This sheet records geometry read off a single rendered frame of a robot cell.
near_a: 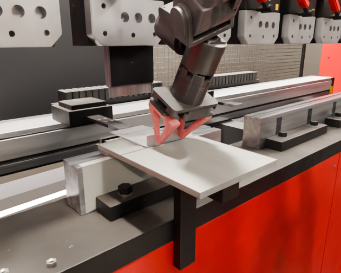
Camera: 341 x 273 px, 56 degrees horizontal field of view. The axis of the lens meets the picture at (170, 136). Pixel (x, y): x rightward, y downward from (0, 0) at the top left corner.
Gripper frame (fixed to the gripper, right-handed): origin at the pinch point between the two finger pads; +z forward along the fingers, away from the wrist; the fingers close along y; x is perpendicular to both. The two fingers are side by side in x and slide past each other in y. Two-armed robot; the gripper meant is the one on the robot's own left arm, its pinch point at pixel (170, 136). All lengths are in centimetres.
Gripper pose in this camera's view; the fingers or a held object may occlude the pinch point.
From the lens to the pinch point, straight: 59.0
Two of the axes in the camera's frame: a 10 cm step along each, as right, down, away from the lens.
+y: -7.6, 1.9, -6.2
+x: 5.8, 6.3, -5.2
